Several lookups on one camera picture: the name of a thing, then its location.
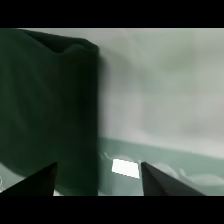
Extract dark green T-shirt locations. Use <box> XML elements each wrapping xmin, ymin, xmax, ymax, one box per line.
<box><xmin>0</xmin><ymin>28</ymin><xmax>101</xmax><ymax>197</ymax></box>

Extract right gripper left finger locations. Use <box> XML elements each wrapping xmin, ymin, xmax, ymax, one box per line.
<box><xmin>0</xmin><ymin>161</ymin><xmax>58</xmax><ymax>197</ymax></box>

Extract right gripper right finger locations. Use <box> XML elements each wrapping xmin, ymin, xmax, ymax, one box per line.
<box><xmin>140</xmin><ymin>161</ymin><xmax>206</xmax><ymax>197</ymax></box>

